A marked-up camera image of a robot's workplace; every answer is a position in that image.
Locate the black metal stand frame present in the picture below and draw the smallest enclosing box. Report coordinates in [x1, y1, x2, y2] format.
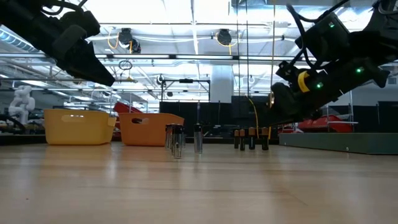
[160, 78, 211, 103]

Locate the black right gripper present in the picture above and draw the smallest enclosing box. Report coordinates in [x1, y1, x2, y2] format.
[269, 61, 358, 127]

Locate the black ceiling cable reel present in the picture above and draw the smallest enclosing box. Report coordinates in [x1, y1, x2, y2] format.
[118, 27, 142, 54]
[216, 28, 233, 47]

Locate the grey-green power strip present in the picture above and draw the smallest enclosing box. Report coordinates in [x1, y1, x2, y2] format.
[279, 132, 398, 156]

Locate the hanging black cable loop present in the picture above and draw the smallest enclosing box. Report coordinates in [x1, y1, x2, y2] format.
[118, 59, 134, 71]

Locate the yellow plastic bin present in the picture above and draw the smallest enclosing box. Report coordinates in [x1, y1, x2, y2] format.
[43, 108, 118, 146]

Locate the red panel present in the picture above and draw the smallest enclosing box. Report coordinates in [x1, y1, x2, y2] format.
[113, 101, 144, 114]

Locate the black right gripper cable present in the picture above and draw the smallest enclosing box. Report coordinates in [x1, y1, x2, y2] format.
[285, 2, 315, 71]

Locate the white square column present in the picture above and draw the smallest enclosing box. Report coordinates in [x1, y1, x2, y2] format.
[211, 65, 233, 103]

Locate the orange plastic bin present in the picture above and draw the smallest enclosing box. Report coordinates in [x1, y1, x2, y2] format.
[118, 112, 185, 147]

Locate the yellow cable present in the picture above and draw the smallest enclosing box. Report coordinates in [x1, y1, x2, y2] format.
[248, 96, 260, 139]

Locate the yellow cable tag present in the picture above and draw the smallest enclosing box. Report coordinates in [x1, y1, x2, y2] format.
[297, 70, 311, 93]

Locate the black partition curtain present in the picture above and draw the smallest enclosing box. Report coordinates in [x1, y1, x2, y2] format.
[159, 95, 271, 138]

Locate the red cart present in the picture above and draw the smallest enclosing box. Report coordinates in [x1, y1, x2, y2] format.
[297, 114, 354, 134]

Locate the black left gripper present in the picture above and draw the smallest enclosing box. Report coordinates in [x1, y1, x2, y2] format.
[27, 11, 116, 87]

